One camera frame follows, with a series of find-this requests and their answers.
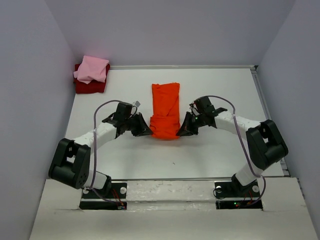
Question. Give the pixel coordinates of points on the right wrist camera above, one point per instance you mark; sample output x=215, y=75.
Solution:
x=193, y=109

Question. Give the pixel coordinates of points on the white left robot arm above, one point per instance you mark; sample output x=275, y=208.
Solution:
x=75, y=160

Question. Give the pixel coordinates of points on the pink folded t shirt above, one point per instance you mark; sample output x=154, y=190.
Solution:
x=91, y=69

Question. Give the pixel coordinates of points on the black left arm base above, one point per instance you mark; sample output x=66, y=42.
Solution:
x=114, y=200

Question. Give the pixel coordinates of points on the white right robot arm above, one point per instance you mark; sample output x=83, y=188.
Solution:
x=261, y=142

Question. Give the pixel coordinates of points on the dark red folded t shirt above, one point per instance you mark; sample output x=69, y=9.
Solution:
x=91, y=88

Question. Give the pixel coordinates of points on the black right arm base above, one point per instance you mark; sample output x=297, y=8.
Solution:
x=229, y=199

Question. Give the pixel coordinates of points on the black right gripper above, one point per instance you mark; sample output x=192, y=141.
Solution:
x=187, y=127

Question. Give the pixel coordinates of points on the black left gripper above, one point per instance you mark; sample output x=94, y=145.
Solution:
x=142, y=129

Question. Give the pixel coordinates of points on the orange t shirt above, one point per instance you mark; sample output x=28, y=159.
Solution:
x=165, y=121

